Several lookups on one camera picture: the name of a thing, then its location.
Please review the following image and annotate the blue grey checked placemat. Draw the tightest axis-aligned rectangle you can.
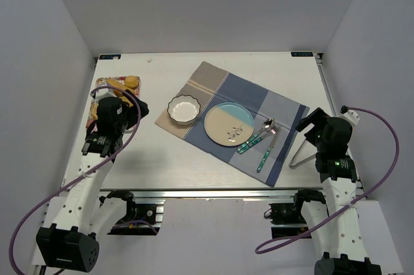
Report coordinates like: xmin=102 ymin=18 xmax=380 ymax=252
xmin=155 ymin=61 xmax=309 ymax=187

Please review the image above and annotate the left blue table label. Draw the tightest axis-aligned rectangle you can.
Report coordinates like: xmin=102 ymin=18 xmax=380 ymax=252
xmin=98 ymin=54 xmax=121 ymax=60

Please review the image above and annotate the round bread roll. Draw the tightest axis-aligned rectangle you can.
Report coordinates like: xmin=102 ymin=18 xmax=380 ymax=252
xmin=124 ymin=76 xmax=140 ymax=89

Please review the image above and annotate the long bread loaf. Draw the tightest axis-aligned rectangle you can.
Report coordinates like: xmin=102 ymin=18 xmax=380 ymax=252
xmin=106 ymin=78 xmax=134 ymax=107

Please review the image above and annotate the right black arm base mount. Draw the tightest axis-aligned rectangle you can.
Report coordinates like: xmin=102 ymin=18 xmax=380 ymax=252
xmin=263 ymin=189 xmax=326 ymax=238

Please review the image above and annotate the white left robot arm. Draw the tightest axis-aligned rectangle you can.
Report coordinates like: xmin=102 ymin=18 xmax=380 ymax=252
xmin=36 ymin=94 xmax=149 ymax=272

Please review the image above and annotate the spoon with green handle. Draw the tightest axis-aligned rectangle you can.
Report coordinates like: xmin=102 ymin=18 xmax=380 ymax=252
xmin=237 ymin=118 xmax=276 ymax=153

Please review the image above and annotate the fork with green handle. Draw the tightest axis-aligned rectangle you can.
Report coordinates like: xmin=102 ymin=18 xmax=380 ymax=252
xmin=238 ymin=124 xmax=281 ymax=154

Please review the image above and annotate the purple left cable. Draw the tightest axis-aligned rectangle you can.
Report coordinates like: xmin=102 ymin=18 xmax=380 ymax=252
xmin=8 ymin=85 xmax=142 ymax=275

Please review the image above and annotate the blue table label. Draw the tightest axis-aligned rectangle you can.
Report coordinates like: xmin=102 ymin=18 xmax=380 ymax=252
xmin=98 ymin=54 xmax=121 ymax=60
xmin=290 ymin=51 xmax=314 ymax=58

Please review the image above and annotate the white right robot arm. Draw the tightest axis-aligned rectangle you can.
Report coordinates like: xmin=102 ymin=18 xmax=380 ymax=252
xmin=294 ymin=108 xmax=382 ymax=274

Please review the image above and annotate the bagel shaped bread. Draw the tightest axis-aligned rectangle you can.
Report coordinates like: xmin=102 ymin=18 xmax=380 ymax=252
xmin=90 ymin=102 xmax=98 ymax=120

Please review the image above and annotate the white scalloped bowl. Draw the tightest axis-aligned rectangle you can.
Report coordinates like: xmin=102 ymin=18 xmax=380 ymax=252
xmin=167 ymin=94 xmax=201 ymax=125

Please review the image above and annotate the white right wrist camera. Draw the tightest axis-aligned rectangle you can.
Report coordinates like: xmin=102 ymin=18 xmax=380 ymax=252
xmin=339 ymin=105 xmax=360 ymax=127

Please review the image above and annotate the right blue table label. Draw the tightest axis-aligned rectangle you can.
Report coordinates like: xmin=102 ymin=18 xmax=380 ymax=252
xmin=290 ymin=51 xmax=314 ymax=58

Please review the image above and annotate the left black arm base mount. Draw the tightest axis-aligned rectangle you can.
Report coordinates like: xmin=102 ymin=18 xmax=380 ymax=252
xmin=99 ymin=190 xmax=164 ymax=236

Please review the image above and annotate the beige and blue plate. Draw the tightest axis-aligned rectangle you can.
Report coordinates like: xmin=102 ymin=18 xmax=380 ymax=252
xmin=204 ymin=102 xmax=254 ymax=147

